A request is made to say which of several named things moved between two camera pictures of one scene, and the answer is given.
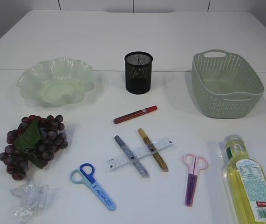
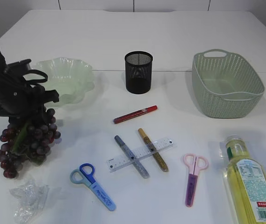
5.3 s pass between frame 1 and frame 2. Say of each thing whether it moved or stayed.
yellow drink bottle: stayed
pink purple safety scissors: stayed
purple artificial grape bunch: moved
